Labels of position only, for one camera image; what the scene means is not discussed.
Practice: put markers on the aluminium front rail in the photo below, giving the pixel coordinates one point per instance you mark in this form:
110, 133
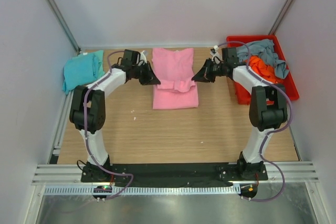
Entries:
295, 171

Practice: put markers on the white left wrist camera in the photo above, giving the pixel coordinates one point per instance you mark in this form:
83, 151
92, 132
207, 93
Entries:
143, 57

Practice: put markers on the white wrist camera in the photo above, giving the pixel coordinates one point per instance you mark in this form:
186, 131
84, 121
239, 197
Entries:
143, 57
216, 57

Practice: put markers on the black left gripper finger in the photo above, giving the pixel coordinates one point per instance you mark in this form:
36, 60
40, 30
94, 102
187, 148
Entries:
151, 74
146, 82

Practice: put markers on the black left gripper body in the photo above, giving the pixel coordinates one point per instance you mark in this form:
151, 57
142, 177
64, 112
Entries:
143, 73

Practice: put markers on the slotted cable duct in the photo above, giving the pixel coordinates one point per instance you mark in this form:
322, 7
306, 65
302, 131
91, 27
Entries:
105, 190

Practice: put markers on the aluminium corner post right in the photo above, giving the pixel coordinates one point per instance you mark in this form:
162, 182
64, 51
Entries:
281, 16

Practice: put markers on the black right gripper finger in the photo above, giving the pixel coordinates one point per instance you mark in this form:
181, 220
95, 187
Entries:
205, 80
203, 71

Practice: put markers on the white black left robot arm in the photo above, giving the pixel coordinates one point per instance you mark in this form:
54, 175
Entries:
88, 109

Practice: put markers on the aluminium rail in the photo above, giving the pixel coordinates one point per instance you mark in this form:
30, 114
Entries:
295, 171
58, 134

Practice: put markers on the red plastic bin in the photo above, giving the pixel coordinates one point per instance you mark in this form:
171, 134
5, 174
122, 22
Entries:
243, 53

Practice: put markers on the aluminium corner post left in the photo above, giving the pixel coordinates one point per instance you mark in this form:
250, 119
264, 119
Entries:
58, 15

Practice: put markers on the pink t shirt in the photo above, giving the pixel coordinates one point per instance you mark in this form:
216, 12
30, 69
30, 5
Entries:
174, 70

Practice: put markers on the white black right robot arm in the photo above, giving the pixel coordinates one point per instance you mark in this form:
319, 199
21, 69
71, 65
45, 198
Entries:
268, 106

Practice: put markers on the grey-teal t shirt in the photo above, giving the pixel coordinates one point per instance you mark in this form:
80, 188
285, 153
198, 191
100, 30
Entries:
264, 49

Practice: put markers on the folded turquoise t shirt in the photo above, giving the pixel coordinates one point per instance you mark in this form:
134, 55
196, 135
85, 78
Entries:
83, 69

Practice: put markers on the orange t shirt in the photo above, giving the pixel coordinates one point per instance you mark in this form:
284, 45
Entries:
265, 71

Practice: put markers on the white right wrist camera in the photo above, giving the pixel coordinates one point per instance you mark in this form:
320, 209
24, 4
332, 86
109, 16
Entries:
216, 57

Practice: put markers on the aluminium left side rail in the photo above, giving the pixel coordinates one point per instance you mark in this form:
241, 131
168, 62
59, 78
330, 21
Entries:
58, 134

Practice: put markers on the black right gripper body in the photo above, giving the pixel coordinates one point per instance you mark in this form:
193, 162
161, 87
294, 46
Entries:
210, 69

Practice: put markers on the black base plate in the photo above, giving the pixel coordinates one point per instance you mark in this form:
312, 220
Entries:
194, 175

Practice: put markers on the aluminium corner post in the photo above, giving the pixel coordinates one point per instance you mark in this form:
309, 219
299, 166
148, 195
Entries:
58, 15
281, 16

